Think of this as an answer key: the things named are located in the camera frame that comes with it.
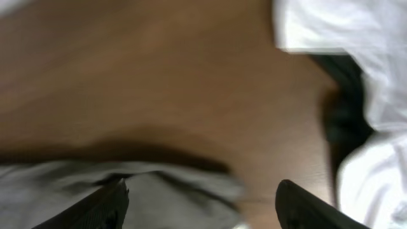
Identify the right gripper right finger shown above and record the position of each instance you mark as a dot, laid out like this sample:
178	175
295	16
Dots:
297	208

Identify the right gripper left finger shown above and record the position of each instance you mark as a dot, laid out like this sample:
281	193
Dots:
105	208

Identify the white shirt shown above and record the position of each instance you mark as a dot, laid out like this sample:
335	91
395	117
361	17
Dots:
370	183

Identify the dark garment under white shirt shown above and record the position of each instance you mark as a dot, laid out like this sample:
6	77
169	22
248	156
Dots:
345	127

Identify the grey-green shorts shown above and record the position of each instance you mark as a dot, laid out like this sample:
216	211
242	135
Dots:
160	196

